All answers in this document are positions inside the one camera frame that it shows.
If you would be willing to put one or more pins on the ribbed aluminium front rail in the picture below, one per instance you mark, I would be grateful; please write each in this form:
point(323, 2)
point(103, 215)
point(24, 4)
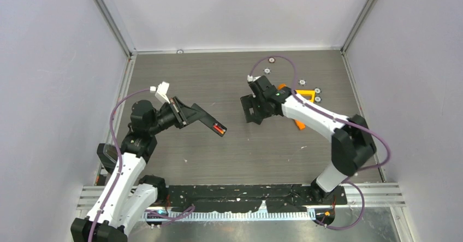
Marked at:
point(256, 216)

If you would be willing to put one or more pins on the dark clear plastic box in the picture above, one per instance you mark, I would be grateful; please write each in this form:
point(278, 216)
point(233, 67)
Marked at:
point(107, 154)

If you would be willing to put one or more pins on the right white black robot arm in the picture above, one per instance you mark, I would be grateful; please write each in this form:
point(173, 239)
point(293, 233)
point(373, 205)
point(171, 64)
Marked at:
point(351, 143)

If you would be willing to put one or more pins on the yellow triangular plastic frame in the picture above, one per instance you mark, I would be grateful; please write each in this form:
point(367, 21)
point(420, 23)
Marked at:
point(307, 95)

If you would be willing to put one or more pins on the orange plastic handle tool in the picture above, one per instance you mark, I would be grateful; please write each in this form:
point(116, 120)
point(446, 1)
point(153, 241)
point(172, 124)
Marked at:
point(299, 124)

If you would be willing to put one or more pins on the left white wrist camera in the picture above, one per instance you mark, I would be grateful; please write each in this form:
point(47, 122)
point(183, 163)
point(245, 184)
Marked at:
point(161, 91)

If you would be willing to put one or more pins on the black remote control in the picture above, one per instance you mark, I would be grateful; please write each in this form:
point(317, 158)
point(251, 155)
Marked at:
point(208, 120)

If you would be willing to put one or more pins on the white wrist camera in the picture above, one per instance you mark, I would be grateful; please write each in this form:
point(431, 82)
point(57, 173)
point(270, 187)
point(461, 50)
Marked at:
point(251, 78)
point(161, 91)

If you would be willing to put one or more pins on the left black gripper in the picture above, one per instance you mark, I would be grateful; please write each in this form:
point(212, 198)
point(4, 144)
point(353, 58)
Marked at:
point(180, 118)

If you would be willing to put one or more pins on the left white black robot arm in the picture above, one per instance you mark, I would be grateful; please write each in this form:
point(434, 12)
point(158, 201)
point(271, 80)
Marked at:
point(120, 206)

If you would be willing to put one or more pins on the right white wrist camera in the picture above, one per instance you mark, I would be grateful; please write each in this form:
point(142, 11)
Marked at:
point(251, 78)

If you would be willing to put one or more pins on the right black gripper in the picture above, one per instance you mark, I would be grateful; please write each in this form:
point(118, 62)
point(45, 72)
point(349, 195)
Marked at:
point(249, 101)

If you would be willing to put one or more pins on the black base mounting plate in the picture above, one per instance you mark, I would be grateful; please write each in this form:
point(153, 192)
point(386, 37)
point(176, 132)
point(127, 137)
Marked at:
point(277, 198)

